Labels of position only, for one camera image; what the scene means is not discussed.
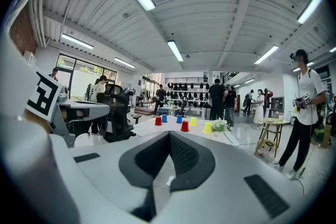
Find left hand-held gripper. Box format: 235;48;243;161
26;67;111;148

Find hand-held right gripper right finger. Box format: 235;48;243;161
156;130;306;224

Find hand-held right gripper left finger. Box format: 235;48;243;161
48;130;171;224

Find person's left forearm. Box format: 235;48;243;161
25;110;50;133

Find large glass window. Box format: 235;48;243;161
56;53;118;101

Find black office chair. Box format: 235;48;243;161
101;83;142;143

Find white artificial flower bunch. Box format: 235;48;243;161
211;117;228;132

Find round wooden side table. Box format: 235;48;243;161
255;117;287;158

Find white ceiling pipes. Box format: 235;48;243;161
28;0;51;48

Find shelf of black bags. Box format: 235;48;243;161
166;82;211;109

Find black stair railing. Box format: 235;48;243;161
222;71;240;84

